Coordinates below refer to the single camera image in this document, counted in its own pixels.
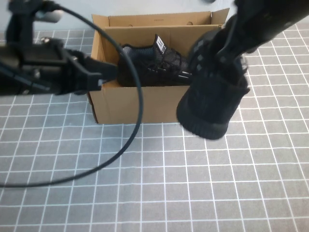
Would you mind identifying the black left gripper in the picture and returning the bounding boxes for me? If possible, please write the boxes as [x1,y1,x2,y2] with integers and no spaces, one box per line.
[21,39,119,97]

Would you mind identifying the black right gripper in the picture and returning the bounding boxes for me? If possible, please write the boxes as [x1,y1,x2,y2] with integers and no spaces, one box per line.
[216,0,287,60]

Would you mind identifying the plain black knit shoe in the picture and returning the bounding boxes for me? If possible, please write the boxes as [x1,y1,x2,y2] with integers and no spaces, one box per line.
[175,30,251,140]

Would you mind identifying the brown cardboard shoe box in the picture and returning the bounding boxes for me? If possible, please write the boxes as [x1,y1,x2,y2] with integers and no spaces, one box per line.
[86,8,230,125]

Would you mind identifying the black shoe white tongue label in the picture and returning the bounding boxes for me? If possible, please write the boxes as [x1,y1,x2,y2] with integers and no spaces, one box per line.
[117,33,194,87]

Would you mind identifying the black left camera cable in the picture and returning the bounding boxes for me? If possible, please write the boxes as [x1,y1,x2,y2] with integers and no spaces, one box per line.
[0,2,144,188]

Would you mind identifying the left wrist camera black silver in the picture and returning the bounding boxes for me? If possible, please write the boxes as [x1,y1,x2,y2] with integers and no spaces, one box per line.
[33,7,62,24]

